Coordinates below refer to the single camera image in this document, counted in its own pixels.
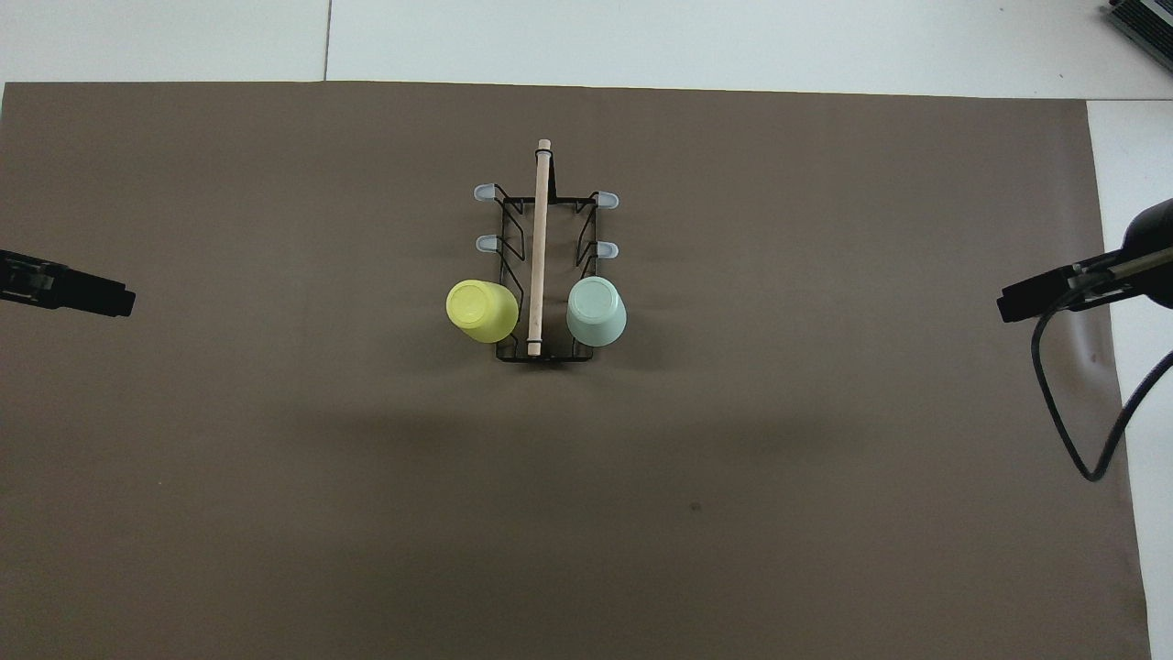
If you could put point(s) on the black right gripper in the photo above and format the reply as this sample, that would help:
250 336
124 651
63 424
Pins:
1155 229

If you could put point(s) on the yellow plastic cup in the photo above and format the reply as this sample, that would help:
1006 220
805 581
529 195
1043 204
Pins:
481 310

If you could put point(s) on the pale green plastic cup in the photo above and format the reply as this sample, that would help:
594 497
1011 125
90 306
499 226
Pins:
596 312

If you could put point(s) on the grey ribbed device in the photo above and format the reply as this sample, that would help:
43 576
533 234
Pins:
1144 26

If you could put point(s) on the brown table mat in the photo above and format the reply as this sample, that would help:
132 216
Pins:
367 513

